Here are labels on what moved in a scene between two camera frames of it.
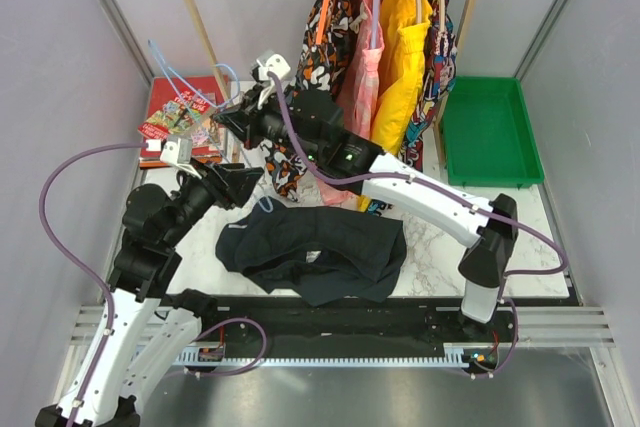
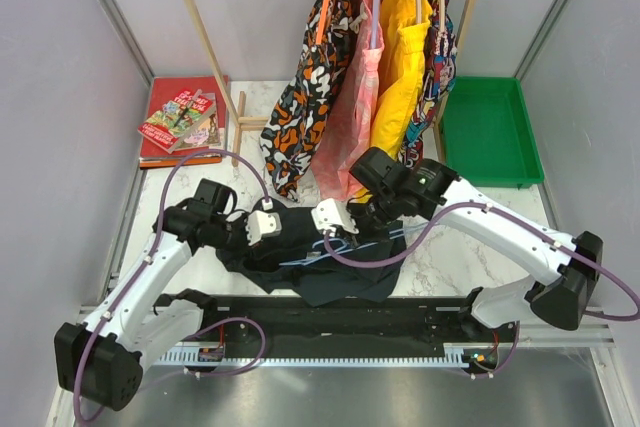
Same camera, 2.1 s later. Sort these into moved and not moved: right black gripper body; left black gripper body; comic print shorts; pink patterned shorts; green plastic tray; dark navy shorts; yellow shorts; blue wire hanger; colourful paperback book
Moved: right black gripper body; blue wire hanger; left black gripper body
Not moved: dark navy shorts; comic print shorts; yellow shorts; colourful paperback book; green plastic tray; pink patterned shorts
